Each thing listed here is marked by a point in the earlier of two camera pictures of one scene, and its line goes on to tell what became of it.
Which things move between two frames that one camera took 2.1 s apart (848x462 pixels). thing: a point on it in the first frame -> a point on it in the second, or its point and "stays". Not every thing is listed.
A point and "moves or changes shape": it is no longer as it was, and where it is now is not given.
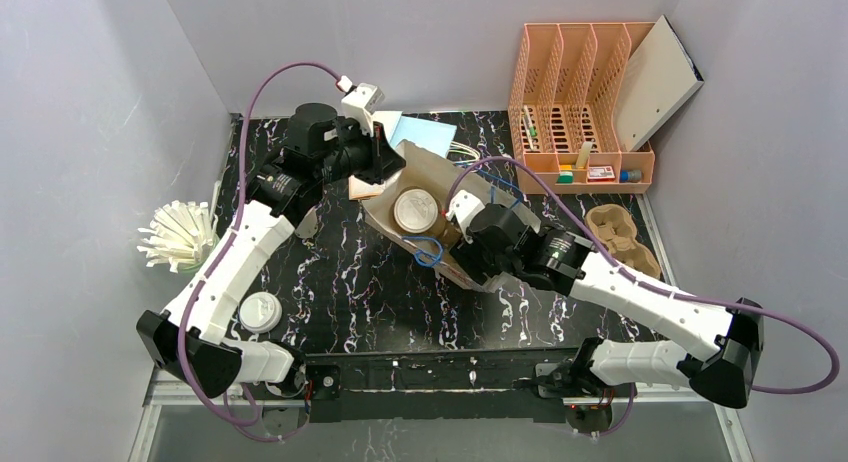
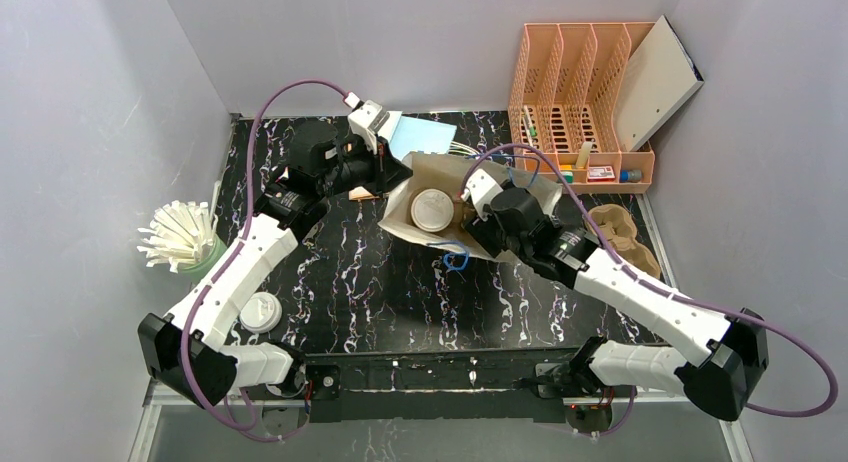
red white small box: (601, 174) stays
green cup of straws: (179, 236) stays
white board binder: (661, 75) stays
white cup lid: (416, 210) moves or changes shape
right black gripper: (473, 259) -> (478, 226)
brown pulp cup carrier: (616, 229) stays
